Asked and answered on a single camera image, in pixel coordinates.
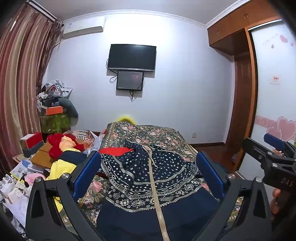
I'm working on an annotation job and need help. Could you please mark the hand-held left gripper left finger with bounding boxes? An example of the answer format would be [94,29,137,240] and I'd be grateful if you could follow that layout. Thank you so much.
[25,150,102,241]

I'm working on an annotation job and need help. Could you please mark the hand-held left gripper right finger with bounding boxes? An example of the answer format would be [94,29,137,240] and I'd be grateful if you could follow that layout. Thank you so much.
[196,151,273,241]

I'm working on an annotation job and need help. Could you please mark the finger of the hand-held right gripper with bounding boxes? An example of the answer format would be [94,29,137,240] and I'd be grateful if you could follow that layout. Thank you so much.
[242,137,296,172]
[264,133,296,161]

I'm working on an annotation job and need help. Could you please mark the navy patterned garment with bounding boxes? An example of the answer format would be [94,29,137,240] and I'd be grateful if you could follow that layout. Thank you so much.
[96,141,222,241]

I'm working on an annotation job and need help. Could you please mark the person's right hand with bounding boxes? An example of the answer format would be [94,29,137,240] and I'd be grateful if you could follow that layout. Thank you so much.
[270,189,282,215]

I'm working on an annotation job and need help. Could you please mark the pink heart decal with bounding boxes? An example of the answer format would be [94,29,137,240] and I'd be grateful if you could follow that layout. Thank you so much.
[265,116,296,142]

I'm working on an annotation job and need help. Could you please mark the yellow garment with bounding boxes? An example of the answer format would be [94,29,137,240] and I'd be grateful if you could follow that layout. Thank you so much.
[46,148,82,213]

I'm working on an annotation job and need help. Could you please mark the red garment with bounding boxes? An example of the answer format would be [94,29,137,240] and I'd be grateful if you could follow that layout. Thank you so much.
[99,147,135,157]

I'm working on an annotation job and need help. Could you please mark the striped printed cloth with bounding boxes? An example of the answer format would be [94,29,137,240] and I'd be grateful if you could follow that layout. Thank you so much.
[69,130,97,146]

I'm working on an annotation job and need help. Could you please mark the white sliding wardrobe door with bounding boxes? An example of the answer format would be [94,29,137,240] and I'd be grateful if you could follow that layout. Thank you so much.
[238,17,296,177]

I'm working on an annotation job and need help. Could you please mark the red plush toy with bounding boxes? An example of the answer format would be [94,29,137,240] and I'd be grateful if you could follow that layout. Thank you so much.
[47,133,85,159]

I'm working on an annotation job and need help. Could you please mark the brown cardboard box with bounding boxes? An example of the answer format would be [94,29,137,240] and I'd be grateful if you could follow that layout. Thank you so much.
[30,139,61,169]

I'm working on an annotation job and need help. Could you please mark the pink cloth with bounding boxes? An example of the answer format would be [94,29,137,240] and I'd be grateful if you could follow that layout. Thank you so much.
[24,173,46,184]

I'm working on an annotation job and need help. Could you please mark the green patterned cloth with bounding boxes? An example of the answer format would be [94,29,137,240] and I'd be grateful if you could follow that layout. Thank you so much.
[40,113,72,134]

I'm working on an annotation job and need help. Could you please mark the grey box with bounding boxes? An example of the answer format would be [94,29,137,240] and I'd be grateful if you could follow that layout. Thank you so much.
[22,140,44,158]

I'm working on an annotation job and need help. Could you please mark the floral bed blanket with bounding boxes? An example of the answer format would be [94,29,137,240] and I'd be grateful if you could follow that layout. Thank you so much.
[58,122,246,232]

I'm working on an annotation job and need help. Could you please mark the red box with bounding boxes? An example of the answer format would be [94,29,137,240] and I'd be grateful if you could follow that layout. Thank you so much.
[19,132,44,150]

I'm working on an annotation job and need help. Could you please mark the yellow fluffy object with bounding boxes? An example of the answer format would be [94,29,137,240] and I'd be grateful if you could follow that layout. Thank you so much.
[116,113,137,125]

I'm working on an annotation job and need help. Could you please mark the grey plush pillow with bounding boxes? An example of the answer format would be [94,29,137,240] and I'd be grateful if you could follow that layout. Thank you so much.
[58,97,79,120]

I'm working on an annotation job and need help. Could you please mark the orange box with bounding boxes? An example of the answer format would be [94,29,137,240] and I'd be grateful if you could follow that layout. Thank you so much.
[45,105,63,116]

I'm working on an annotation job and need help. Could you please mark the pile of papers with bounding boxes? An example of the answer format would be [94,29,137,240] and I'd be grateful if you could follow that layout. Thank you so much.
[0,159,48,233]

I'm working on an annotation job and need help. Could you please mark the small black monitor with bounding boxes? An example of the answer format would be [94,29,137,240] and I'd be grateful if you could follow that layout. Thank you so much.
[116,71,145,91]

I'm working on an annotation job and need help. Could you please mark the wooden wardrobe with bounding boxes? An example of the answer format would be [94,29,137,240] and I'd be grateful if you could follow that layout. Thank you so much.
[207,0,287,56]

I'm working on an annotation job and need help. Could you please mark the striped maroon curtain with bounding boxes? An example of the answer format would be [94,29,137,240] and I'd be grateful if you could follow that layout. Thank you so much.
[0,2,63,167]

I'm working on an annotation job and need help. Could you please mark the white air conditioner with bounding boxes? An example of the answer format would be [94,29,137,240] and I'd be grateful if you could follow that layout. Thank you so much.
[62,17,106,39]

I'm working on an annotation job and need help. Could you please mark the black wall television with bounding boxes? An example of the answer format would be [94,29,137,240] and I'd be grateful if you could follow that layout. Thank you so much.
[107,44,157,72]

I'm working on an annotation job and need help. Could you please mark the curtain rail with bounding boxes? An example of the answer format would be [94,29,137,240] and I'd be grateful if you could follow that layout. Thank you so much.
[30,0,63,24]

